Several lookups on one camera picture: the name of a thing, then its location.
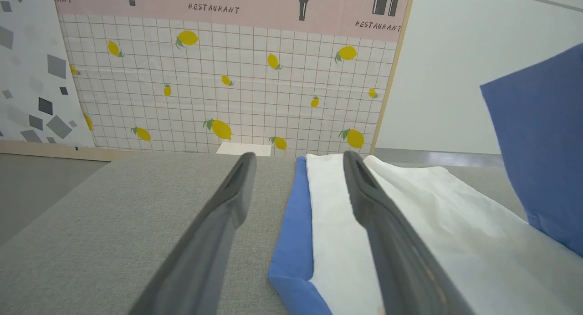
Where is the white rectangular block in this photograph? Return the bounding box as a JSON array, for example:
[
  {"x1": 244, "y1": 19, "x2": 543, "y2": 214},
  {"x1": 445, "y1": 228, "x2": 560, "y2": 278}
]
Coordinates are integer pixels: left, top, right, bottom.
[{"x1": 215, "y1": 142, "x2": 273, "y2": 158}]

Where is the blue and white garment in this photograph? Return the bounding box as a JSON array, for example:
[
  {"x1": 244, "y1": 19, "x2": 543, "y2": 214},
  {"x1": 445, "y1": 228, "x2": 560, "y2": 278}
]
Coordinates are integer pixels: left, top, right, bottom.
[{"x1": 268, "y1": 43, "x2": 583, "y2": 315}]

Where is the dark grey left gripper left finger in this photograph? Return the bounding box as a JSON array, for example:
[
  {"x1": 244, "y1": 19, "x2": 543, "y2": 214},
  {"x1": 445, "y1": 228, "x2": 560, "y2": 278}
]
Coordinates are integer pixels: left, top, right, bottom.
[{"x1": 128, "y1": 152, "x2": 257, "y2": 315}]

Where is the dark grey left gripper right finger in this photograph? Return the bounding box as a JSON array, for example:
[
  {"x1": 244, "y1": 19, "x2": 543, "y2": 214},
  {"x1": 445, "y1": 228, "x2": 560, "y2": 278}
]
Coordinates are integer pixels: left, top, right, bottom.
[{"x1": 343, "y1": 151, "x2": 474, "y2": 315}]

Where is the grey squares print panel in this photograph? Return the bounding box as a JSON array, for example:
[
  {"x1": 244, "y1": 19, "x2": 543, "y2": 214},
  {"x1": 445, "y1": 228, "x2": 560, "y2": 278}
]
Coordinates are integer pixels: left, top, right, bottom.
[{"x1": 0, "y1": 0, "x2": 137, "y2": 162}]

